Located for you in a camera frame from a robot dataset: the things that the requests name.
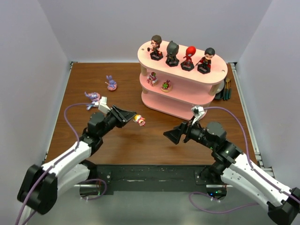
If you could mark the dark tools behind shelf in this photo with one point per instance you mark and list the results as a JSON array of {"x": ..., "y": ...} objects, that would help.
[{"x": 224, "y": 91}]

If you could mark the purple bunny toy upright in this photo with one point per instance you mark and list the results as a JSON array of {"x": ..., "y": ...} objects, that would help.
[{"x": 111, "y": 84}]

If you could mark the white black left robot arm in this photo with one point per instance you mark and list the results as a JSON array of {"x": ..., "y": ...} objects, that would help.
[{"x": 42, "y": 185}]

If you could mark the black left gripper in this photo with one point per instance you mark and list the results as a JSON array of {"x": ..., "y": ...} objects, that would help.
[{"x": 117, "y": 116}]

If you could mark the black-haired figurine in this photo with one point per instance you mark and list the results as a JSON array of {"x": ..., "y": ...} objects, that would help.
[{"x": 204, "y": 64}]

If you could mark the pink yellow character toy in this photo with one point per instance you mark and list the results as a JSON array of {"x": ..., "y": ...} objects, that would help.
[{"x": 141, "y": 121}]

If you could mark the red white cake toy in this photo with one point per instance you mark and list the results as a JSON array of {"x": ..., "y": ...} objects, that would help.
[{"x": 152, "y": 79}]

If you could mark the red spider hero figurine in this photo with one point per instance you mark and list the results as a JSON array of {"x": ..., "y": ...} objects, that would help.
[{"x": 187, "y": 64}]

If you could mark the brown-haired hero figurine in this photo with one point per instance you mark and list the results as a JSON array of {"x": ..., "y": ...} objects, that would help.
[{"x": 155, "y": 53}]

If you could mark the purple bunny toy lying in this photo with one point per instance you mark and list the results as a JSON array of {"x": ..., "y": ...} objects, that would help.
[{"x": 94, "y": 98}]

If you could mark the black bat-masked figurine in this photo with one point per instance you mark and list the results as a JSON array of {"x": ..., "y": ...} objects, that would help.
[{"x": 172, "y": 51}]

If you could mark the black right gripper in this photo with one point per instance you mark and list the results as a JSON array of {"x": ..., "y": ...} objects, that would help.
[{"x": 185, "y": 132}]

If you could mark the pink three-tier oval shelf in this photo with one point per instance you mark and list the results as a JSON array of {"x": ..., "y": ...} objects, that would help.
[{"x": 189, "y": 88}]

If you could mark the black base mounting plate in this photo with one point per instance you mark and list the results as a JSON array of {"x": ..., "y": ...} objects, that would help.
[{"x": 108, "y": 179}]

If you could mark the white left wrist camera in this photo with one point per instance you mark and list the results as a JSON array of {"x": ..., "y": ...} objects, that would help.
[{"x": 102, "y": 105}]

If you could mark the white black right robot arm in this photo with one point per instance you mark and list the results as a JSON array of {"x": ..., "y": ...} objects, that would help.
[{"x": 233, "y": 167}]

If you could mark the pink donut toy green star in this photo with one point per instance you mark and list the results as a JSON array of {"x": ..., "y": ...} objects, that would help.
[{"x": 166, "y": 86}]

